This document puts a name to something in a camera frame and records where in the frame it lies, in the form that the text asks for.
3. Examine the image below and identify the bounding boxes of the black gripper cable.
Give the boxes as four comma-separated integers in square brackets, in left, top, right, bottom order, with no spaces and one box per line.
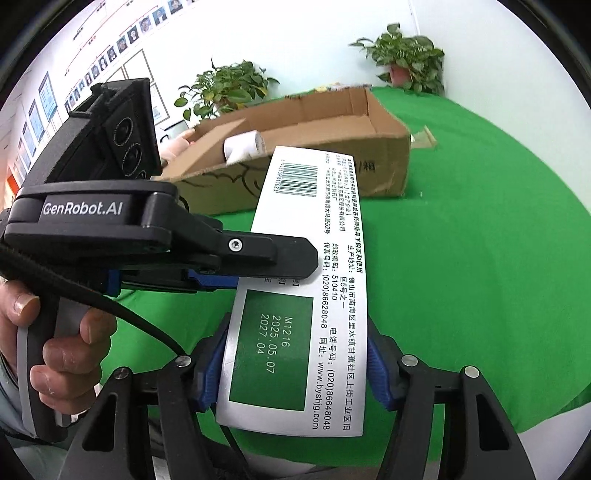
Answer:
[0,242,241,462]

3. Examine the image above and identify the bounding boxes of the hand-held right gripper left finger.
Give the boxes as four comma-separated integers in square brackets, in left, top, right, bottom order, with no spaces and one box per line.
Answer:
[65,313,232,480]

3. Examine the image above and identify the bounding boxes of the row of wall portrait photos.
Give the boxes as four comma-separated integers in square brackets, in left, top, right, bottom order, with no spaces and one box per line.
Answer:
[65,0,195,112]

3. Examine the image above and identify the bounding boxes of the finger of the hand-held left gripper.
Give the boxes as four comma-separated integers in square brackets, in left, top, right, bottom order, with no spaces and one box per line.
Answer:
[173,217,320,280]
[108,269,241,296]

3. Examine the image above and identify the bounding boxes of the blue wall notice poster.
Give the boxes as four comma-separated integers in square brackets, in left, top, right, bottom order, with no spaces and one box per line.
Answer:
[39,71,59,123]
[27,100,45,141]

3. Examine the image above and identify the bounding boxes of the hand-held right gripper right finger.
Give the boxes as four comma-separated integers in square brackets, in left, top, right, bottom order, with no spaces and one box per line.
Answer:
[367,323,536,480]

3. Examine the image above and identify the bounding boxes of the white paper roll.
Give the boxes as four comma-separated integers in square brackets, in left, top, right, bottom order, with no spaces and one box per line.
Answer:
[223,130,265,164]

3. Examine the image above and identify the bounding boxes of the green tablecloth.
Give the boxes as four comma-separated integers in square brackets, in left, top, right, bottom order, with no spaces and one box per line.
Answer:
[99,87,591,467]

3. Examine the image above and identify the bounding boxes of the white wall chart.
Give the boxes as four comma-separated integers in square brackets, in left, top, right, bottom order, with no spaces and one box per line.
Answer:
[122,48,169,125]

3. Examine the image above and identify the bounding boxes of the person's left hand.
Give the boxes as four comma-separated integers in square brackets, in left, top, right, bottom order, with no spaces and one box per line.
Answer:
[0,279,118,407]

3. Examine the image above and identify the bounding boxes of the potted plant with pink pot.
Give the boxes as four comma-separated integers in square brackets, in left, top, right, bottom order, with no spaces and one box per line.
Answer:
[348,22,446,97]

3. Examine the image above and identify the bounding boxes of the large cardboard box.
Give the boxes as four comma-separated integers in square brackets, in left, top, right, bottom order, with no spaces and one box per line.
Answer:
[152,85,411,217]

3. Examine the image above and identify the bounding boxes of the clear plastic packet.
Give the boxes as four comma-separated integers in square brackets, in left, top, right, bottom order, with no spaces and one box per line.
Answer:
[410,127,437,151]

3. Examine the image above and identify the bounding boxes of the white medicine box green label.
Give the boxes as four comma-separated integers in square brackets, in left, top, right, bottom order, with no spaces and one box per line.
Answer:
[215,145,370,437]

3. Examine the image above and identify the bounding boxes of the leafy green potted plant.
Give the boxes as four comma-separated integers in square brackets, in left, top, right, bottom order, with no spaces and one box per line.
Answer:
[174,59,280,123]

